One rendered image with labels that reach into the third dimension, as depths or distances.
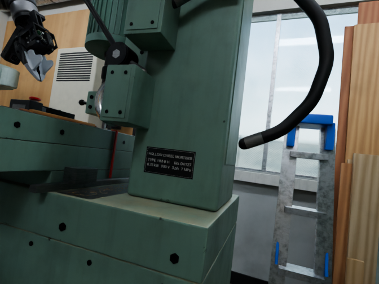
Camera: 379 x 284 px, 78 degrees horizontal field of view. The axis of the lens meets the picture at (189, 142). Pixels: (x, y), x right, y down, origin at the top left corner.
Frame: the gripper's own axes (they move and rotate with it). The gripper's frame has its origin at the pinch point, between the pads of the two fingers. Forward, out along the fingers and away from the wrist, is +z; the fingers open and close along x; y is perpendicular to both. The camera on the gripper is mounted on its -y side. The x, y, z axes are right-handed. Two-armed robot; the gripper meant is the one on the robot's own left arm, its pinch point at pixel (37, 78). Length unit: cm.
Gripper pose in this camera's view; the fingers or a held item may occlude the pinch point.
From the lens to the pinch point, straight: 84.3
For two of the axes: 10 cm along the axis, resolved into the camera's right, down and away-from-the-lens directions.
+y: 8.7, -4.2, -2.5
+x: 3.2, 0.9, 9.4
